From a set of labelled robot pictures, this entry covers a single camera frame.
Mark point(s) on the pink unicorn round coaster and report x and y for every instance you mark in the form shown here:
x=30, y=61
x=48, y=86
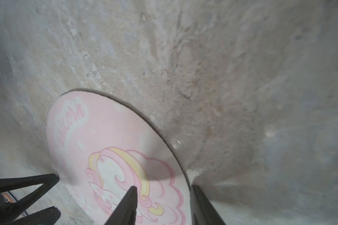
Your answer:
x=100, y=148

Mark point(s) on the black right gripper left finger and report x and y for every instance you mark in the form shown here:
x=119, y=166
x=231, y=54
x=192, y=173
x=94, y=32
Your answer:
x=125, y=212

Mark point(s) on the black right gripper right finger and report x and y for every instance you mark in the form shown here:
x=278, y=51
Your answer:
x=202, y=211

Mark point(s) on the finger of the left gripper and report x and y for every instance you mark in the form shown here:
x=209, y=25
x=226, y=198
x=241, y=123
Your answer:
x=47, y=216
x=27, y=191

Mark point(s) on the blue toast cartoon coaster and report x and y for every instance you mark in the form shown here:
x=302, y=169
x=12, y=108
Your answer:
x=9, y=198

